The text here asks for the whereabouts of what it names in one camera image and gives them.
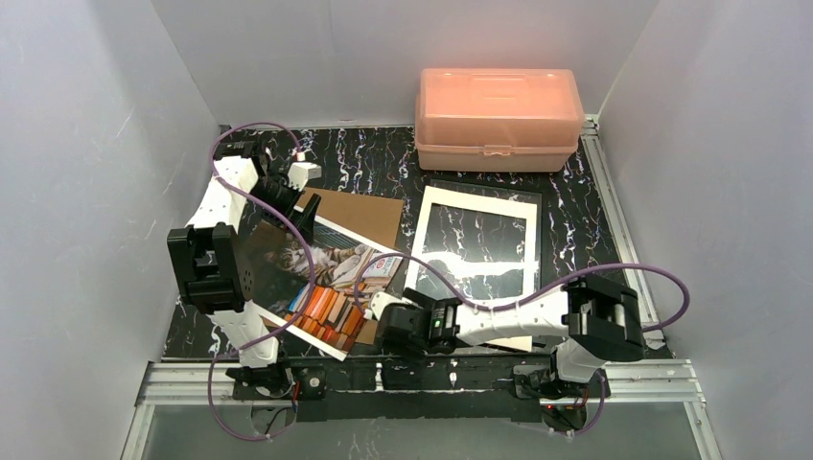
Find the black picture frame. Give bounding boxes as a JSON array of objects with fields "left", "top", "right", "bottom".
[{"left": 419, "top": 179, "right": 554, "bottom": 351}]

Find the cat photo print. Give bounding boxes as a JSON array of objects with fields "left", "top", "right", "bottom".
[{"left": 244, "top": 218, "right": 401, "bottom": 360}]

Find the brown cardboard backing board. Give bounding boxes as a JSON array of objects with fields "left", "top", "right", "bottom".
[{"left": 292, "top": 187, "right": 406, "bottom": 347}]

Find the white mat board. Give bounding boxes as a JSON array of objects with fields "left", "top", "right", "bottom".
[{"left": 404, "top": 185, "right": 541, "bottom": 353}]

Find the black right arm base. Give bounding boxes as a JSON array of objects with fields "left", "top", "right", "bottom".
[{"left": 509, "top": 359, "right": 611, "bottom": 437}]

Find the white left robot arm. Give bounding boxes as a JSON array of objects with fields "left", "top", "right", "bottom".
[{"left": 167, "top": 142, "right": 321, "bottom": 369}]

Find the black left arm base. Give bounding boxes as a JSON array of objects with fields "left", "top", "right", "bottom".
[{"left": 225, "top": 359, "right": 327, "bottom": 402}]

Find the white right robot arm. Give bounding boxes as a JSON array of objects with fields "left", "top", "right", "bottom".
[{"left": 371, "top": 274, "right": 645, "bottom": 383}]

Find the pink plastic storage box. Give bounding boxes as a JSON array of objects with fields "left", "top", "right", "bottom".
[{"left": 414, "top": 68, "right": 585, "bottom": 173}]

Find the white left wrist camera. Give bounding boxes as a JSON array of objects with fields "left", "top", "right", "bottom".
[{"left": 288, "top": 161, "right": 322, "bottom": 191}]

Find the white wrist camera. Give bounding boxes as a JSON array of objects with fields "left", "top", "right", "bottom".
[
  {"left": 288, "top": 161, "right": 322, "bottom": 191},
  {"left": 368, "top": 291, "right": 400, "bottom": 320}
]

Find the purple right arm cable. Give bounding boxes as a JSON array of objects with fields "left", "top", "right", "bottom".
[{"left": 353, "top": 252, "right": 691, "bottom": 438}]

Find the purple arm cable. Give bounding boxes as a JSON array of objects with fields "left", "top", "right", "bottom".
[
  {"left": 353, "top": 252, "right": 691, "bottom": 438},
  {"left": 208, "top": 122, "right": 317, "bottom": 443}
]

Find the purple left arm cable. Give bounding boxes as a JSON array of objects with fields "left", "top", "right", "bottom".
[{"left": 208, "top": 122, "right": 317, "bottom": 443}]

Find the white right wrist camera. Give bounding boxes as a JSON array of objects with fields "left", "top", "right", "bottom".
[{"left": 368, "top": 291, "right": 400, "bottom": 320}]

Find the aluminium front rail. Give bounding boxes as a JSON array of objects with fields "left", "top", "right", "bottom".
[{"left": 136, "top": 359, "right": 706, "bottom": 405}]

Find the aluminium rail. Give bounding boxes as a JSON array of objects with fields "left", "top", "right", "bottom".
[
  {"left": 136, "top": 359, "right": 706, "bottom": 405},
  {"left": 580, "top": 114, "right": 660, "bottom": 326}
]

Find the aluminium right rail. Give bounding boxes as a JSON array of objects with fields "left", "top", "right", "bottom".
[{"left": 580, "top": 114, "right": 660, "bottom": 326}]

